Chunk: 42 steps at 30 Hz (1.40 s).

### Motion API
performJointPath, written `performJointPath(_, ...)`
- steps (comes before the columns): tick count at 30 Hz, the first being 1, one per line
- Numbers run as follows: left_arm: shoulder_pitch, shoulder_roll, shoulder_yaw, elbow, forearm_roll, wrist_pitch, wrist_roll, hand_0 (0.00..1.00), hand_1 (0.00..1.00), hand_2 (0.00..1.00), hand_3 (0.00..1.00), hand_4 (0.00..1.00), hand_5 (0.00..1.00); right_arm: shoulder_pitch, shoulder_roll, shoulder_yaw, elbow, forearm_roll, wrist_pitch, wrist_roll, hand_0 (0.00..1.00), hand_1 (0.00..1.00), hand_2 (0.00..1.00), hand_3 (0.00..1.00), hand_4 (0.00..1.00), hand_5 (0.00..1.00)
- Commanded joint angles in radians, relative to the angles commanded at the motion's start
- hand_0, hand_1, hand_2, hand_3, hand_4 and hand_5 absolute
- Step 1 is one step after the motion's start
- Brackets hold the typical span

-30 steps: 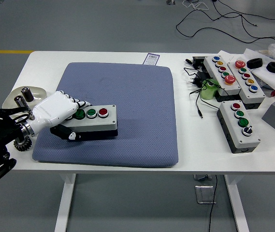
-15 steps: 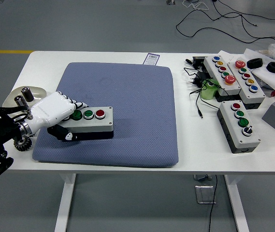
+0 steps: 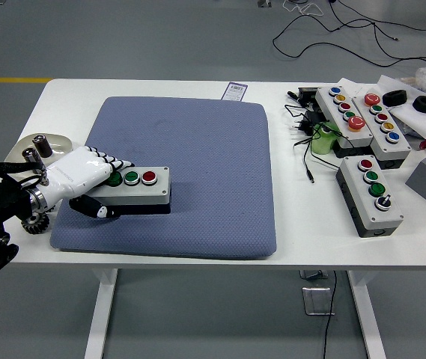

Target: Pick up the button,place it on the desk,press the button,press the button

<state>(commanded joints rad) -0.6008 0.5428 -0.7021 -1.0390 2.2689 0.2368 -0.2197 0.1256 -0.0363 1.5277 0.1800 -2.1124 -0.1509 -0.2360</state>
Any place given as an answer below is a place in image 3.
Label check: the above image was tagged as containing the five-button box, blue button at end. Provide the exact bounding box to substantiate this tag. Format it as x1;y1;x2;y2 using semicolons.
314;86;374;158

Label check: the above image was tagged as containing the four-button box with grey lid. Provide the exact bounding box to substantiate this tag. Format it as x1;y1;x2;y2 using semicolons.
85;166;172;217

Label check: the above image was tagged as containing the blue-grey textured mat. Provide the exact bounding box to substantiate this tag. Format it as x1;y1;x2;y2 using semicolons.
49;96;278;261

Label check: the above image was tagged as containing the large black gear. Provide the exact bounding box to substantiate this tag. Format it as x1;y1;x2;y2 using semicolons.
20;212;51;236

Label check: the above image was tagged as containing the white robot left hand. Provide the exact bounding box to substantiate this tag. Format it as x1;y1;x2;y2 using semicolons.
42;146;136;220

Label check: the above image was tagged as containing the four-button box with black selector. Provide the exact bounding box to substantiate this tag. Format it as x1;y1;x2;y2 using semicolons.
335;155;404;239

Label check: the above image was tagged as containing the white floor cable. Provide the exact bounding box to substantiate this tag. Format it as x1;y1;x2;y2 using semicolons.
282;0;324;16

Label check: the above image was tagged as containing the five-button box, red mushroom at end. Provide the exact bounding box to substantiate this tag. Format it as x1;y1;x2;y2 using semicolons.
350;92;412;170

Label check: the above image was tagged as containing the white foam sheet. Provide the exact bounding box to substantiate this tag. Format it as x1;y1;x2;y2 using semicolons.
377;74;426;138

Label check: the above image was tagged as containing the black cable under table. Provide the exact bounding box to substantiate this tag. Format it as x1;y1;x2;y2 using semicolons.
320;271;338;359

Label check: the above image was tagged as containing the cream shallow dish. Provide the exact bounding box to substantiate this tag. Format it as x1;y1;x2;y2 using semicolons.
4;133;74;173

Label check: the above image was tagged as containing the white table leg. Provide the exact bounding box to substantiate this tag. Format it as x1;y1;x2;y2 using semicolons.
84;268;119;359
347;269;388;359

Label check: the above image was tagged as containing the metal floor socket plate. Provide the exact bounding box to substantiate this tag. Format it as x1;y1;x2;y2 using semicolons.
301;286;336;317

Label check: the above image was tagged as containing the small black device box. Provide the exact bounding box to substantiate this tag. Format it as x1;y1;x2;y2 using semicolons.
296;87;320;108

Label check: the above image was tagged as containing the black plug adapter with cord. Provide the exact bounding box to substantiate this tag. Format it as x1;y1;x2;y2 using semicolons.
284;103;343;184

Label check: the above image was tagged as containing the long black floor cable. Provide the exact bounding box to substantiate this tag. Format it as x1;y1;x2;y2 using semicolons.
271;0;426;78

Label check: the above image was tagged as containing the green plastic cylinder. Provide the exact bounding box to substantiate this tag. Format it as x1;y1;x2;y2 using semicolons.
311;123;341;155

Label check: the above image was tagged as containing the dark metal cylinder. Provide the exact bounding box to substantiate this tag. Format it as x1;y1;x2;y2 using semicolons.
21;147;44;171
32;134;52;158

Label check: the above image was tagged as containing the purple label card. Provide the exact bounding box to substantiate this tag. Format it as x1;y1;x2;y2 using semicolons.
222;82;249;101

